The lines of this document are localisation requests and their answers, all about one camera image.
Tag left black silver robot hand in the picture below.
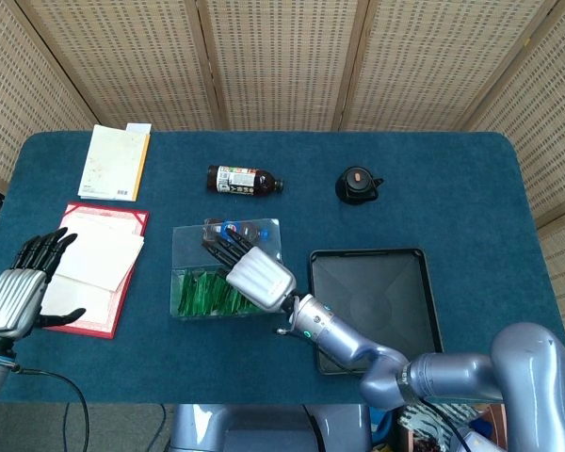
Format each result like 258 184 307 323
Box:
0 227 87 340

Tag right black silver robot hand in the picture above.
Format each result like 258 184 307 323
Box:
201 233 298 315

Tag transparent plastic box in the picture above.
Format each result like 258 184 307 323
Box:
170 217 283 321

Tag silver-blue robot base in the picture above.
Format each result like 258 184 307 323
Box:
169 403 373 452

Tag green foil tea packet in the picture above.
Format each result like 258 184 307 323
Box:
175 272 192 315

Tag brown tea bottle white label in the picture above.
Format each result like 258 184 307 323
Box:
205 164 284 194

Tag black plastic tray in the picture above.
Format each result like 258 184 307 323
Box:
309 248 444 377

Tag Pepsi cola bottle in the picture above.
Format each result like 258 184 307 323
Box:
202 218 270 244

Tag blue tablecloth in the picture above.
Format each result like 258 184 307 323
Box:
0 130 565 406

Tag white paper sheets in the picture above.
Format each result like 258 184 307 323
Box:
41 214 145 326

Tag black lid with orange button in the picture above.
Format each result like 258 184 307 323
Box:
334 165 385 207

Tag red certificate folder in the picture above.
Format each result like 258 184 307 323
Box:
41 202 151 340

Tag yellow booklet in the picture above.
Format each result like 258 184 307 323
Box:
132 133 153 202

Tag white booklet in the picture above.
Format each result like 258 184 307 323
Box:
77 122 147 202

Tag woven folding screen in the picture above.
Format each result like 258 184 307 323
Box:
0 0 565 352

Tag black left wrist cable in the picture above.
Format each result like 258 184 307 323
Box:
8 364 91 452

